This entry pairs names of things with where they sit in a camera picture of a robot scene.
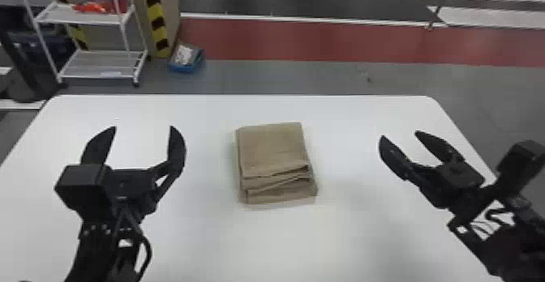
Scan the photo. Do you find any white wire rack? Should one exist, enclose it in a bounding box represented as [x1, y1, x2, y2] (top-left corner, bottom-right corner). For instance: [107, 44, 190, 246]
[12, 0, 149, 88]

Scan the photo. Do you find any blue basket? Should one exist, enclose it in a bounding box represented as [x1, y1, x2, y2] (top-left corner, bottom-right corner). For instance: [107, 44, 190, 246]
[167, 41, 206, 74]

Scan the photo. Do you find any yellow black striped post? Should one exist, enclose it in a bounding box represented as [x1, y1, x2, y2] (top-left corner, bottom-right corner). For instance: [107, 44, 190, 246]
[48, 0, 89, 52]
[140, 0, 172, 59]

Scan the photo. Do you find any beige towel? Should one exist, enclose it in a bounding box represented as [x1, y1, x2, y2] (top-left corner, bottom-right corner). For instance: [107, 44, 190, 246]
[235, 122, 319, 206]

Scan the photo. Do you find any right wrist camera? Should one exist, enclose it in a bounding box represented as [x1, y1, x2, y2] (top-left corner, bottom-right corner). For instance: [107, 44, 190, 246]
[495, 139, 545, 200]

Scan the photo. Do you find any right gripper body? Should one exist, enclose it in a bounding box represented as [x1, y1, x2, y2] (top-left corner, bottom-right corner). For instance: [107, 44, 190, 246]
[424, 160, 497, 217]

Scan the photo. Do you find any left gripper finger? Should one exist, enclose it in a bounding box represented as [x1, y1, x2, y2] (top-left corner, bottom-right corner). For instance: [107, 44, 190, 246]
[79, 126, 118, 166]
[147, 126, 187, 203]

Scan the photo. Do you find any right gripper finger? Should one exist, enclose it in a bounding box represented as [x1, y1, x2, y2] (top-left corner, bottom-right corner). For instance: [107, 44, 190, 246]
[414, 130, 466, 166]
[378, 135, 431, 187]

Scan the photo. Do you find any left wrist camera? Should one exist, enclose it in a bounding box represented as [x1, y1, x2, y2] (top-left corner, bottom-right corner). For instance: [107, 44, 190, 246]
[54, 163, 113, 224]

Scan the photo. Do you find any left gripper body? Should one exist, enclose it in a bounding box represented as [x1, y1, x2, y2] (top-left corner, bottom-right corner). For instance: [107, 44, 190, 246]
[104, 166, 161, 221]

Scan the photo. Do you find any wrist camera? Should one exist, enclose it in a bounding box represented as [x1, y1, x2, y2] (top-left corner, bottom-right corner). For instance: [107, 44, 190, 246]
[495, 139, 545, 200]
[54, 163, 113, 224]

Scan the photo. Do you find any red snack packet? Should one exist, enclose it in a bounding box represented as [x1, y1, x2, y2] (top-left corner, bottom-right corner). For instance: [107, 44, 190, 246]
[73, 1, 109, 15]

